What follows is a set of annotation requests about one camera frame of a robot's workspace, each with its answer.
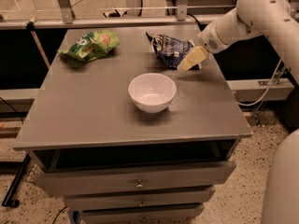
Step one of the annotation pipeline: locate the black floor bar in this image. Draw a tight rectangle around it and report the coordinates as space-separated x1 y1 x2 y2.
1 154 31 208

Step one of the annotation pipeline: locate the white bowl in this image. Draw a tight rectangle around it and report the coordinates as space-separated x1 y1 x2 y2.
128 73 177 113

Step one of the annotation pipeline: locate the top grey drawer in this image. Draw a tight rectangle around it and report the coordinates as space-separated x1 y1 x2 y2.
34 161 236 196

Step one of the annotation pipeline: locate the middle grey drawer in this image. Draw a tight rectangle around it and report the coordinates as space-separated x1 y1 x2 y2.
64 186 215 211

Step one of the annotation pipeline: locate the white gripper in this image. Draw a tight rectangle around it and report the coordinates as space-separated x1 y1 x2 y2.
177 22 231 72

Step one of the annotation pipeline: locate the blue chip bag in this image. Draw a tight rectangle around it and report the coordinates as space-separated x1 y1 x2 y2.
146 33 196 69

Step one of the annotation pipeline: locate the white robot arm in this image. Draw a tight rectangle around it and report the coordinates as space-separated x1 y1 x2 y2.
178 0 299 224

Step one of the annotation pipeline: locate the grey drawer cabinet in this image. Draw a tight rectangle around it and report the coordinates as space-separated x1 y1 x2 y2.
12 25 253 224

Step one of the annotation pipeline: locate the green chip bag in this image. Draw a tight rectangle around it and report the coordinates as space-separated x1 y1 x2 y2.
59 30 120 63

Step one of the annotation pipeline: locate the bottom grey drawer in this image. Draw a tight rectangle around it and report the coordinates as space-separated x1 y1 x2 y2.
80 203 204 224

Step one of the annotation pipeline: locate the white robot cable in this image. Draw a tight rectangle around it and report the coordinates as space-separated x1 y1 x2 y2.
237 58 283 107

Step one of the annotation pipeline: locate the aluminium frame rail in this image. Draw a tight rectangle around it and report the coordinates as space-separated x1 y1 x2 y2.
0 14 223 30

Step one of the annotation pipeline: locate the grey drawer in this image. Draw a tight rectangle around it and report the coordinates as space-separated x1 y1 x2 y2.
34 161 236 196
64 186 215 211
80 203 204 224

